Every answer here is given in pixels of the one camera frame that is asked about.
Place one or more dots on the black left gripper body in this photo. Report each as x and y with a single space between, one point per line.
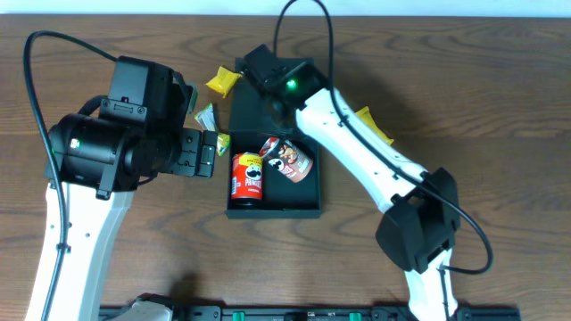
206 154

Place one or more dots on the small yellow snack packet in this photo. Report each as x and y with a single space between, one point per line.
224 81

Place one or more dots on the long yellow snack packet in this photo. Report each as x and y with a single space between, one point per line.
365 115

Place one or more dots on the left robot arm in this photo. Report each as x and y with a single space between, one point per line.
99 167

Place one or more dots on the dark Pringles can red lid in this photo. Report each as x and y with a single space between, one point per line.
285 157

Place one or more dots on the black gift box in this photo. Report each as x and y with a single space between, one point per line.
250 126

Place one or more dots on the green yellow snack packet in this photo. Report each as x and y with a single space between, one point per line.
207 120

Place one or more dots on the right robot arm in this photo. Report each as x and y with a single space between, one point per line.
419 208

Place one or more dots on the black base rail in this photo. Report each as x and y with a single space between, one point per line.
157 307

